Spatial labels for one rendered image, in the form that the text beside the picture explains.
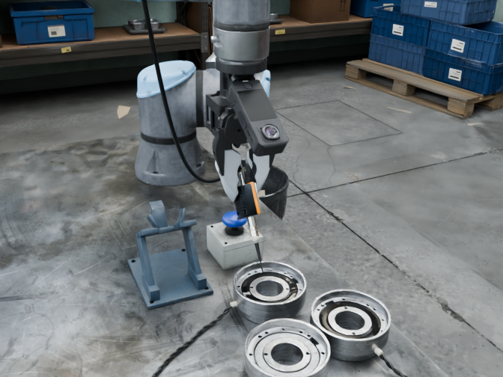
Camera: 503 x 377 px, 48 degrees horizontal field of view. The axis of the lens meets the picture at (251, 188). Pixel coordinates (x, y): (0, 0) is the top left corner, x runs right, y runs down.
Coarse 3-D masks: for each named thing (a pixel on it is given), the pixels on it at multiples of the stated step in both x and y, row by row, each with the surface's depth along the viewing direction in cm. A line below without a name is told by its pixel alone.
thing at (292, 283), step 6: (270, 270) 85; (252, 276) 84; (258, 276) 84; (264, 276) 84; (270, 276) 84; (276, 276) 84; (282, 276) 84; (246, 282) 82; (288, 282) 83; (294, 282) 83; (246, 288) 81; (294, 288) 81; (288, 294) 80; (294, 294) 80; (258, 300) 79; (264, 300) 79; (276, 300) 79; (282, 300) 79; (288, 300) 79
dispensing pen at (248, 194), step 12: (240, 168) 84; (240, 180) 85; (240, 192) 83; (252, 192) 83; (240, 204) 84; (252, 204) 83; (240, 216) 85; (252, 216) 84; (252, 228) 84; (252, 240) 84
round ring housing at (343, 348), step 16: (320, 304) 78; (368, 304) 78; (336, 320) 77; (352, 320) 78; (368, 320) 75; (384, 320) 75; (336, 336) 71; (384, 336) 72; (336, 352) 72; (352, 352) 71; (368, 352) 71
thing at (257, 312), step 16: (240, 272) 83; (256, 272) 84; (288, 272) 85; (240, 288) 81; (256, 288) 82; (272, 288) 83; (288, 288) 81; (304, 288) 79; (240, 304) 78; (256, 304) 76; (272, 304) 76; (288, 304) 77; (256, 320) 78
